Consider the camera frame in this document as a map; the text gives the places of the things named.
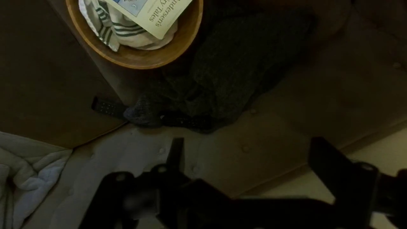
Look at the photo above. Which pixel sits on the light grey blanket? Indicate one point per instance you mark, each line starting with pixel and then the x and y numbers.
pixel 26 178

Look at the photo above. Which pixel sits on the brown tufted sofa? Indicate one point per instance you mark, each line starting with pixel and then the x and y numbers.
pixel 322 106

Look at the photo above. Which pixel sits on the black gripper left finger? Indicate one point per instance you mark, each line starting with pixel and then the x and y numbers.
pixel 176 153

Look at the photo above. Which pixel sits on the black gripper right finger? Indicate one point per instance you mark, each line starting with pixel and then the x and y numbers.
pixel 339 169

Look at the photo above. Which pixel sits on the dark grey blanket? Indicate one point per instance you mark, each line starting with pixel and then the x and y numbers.
pixel 237 71

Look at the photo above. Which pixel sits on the round wooden bowl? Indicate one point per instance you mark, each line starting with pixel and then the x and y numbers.
pixel 141 57

